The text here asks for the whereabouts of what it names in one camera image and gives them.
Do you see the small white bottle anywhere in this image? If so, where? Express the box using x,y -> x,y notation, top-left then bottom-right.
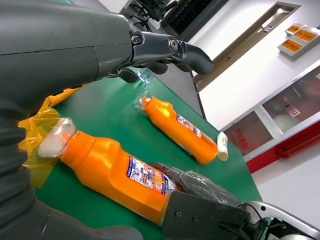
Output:
217,131 -> 229,162

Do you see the clear water bottle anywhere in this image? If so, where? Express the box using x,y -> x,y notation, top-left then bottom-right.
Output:
136,67 -> 157,84

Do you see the yellow plastic sheet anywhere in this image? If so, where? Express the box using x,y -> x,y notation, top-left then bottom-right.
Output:
17,84 -> 87,189

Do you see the green table mat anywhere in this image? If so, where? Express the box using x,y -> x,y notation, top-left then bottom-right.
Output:
35,67 -> 263,240

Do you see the cabinet with red panels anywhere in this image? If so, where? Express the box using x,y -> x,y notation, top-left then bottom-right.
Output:
220,64 -> 320,175

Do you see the black office chair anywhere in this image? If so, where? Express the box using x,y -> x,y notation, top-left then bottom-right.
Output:
125,0 -> 176,32

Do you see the black slatted panel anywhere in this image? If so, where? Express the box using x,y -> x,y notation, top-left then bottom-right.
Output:
161,0 -> 229,42

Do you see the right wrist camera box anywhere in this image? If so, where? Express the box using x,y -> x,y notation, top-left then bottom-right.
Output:
162,190 -> 266,240

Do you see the brown door frame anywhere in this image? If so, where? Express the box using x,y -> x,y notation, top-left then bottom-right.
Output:
192,1 -> 300,94

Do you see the orange wall sign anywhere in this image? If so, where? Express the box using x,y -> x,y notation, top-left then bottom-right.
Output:
277,38 -> 306,61
285,23 -> 303,37
293,25 -> 320,46

